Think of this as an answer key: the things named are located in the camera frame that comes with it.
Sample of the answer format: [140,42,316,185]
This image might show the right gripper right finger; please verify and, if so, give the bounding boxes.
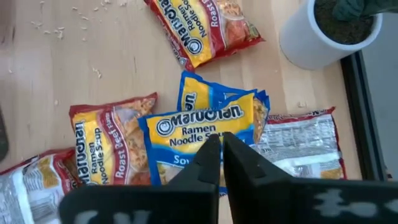
[222,132,398,224]

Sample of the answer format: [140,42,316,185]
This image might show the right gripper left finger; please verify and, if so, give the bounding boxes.
[58,133,222,224]

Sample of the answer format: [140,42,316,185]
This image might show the red Maruchan noodle pack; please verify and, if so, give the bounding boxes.
[251,107,348,180]
[0,148,80,224]
[68,92,158,187]
[144,0,265,71]

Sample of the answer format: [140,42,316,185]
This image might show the blue Maruchan noodle pack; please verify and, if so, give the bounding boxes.
[137,91,259,197]
[177,70,271,144]

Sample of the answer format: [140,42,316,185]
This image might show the snake plant in white pot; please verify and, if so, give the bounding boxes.
[279,0,398,71]

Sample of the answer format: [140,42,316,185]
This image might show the black aluminium table frame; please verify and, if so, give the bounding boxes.
[340,51,389,181]

